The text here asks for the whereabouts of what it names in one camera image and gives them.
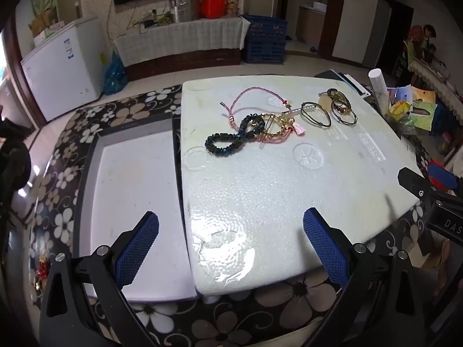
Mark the white foam box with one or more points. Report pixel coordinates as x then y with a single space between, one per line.
275 195

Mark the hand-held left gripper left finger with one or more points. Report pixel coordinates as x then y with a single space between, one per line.
139 245

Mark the yellow translucent bangle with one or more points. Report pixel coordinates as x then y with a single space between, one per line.
324 104

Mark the steel stock pot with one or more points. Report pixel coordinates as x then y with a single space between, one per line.
185 9

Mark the white basin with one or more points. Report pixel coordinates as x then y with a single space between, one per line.
319 5

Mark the cabinet with white cloth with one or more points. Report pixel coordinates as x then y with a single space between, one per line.
181 36

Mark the brown wooden cabinet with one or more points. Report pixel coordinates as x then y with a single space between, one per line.
181 63

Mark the blue plastic bag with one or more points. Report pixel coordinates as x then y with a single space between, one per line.
115 76

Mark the black and white laptop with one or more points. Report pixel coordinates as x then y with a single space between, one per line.
347 79

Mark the red ornament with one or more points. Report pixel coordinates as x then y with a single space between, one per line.
42 271

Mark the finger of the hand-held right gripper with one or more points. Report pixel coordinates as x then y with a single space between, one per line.
441 176
412 182

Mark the red bag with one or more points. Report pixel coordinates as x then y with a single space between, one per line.
213 3

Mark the grey cardboard box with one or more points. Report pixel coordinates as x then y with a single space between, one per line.
134 202

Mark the green vegetables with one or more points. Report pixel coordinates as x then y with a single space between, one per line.
165 18

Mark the snack packet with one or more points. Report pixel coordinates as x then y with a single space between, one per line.
232 7

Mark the white paper roll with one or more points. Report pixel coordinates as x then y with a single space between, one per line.
378 86

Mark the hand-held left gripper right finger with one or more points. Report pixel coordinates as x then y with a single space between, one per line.
325 245

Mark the black floral tablecloth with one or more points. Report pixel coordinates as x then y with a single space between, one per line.
137 104

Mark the stack of blue crates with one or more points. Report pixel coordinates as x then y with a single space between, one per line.
264 39

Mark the pile of colourful packets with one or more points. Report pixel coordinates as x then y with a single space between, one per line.
412 110

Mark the white chest freezer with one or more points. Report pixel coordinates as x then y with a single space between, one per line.
61 72

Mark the dark jacket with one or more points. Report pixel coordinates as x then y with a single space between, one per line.
14 159

